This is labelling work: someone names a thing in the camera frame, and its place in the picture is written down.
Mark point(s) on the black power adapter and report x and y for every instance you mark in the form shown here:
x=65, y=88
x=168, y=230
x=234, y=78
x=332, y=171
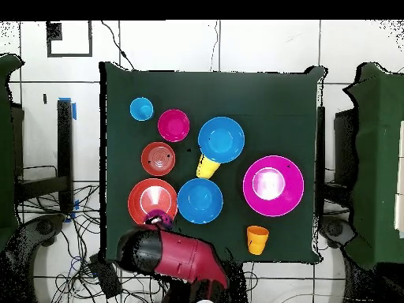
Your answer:
x=105, y=277

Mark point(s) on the orange cup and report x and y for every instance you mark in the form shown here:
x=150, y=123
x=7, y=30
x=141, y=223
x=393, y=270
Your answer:
x=258, y=241

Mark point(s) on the black pedestal leg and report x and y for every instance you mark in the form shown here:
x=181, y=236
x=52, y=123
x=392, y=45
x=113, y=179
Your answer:
x=336, y=232
x=41, y=228

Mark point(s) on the light blue cup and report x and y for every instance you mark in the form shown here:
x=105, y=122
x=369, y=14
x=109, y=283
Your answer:
x=141, y=109

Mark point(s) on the black cabinet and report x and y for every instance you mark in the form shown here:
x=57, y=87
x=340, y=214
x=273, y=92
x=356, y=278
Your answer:
x=345, y=145

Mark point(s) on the small orange bowl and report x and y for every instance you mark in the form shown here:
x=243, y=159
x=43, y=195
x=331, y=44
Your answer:
x=158, y=158

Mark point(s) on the small crimson bowl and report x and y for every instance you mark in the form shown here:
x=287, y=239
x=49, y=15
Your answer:
x=173, y=125

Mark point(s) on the green cloth covered table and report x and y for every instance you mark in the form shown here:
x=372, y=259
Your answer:
x=6, y=142
x=378, y=157

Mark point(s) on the dark green table cloth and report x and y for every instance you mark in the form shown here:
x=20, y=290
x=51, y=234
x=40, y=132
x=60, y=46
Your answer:
x=268, y=110

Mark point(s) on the blue bowl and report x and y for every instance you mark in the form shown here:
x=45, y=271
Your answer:
x=200, y=201
x=221, y=140

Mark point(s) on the large orange bowl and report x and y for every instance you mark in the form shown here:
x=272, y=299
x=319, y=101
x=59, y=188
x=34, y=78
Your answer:
x=139, y=195

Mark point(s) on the purple cup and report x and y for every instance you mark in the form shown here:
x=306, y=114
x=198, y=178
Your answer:
x=167, y=217

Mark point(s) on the blue tape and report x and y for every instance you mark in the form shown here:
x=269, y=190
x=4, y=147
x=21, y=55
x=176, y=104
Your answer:
x=74, y=110

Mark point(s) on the black square frame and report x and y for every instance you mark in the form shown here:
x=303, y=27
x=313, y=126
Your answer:
x=69, y=55

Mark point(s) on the large pink bowl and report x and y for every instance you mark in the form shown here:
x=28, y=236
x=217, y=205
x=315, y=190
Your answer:
x=284, y=170

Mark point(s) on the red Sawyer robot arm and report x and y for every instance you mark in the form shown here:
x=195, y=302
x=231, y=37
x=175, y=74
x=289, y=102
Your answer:
x=183, y=255

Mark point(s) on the white panel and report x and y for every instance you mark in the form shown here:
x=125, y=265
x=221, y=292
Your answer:
x=401, y=214

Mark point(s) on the yellow cup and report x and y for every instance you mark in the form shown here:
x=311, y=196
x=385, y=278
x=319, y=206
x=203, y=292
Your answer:
x=206, y=169

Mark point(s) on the black stand frame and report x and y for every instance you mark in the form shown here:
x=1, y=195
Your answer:
x=64, y=157

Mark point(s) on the black stand post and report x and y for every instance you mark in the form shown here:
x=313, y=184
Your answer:
x=320, y=157

